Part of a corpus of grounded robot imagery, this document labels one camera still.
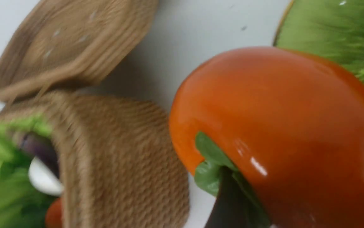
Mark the purple toy eggplant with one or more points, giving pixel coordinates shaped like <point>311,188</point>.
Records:
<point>40,147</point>

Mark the woven wicker basket lid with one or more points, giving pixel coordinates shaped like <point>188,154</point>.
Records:
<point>71,43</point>

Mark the orange toy persimmon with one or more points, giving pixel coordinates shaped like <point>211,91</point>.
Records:
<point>287,126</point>

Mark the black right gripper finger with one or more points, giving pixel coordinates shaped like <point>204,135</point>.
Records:
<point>229,208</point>

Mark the orange toy carrot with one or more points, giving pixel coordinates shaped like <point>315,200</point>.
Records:
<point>53,218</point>

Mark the white toy radish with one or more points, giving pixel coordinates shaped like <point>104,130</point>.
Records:
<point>42,178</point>

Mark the green glass plate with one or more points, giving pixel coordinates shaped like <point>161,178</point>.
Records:
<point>333,29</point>

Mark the woven wicker basket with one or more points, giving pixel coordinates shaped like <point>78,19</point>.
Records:
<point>117,164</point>

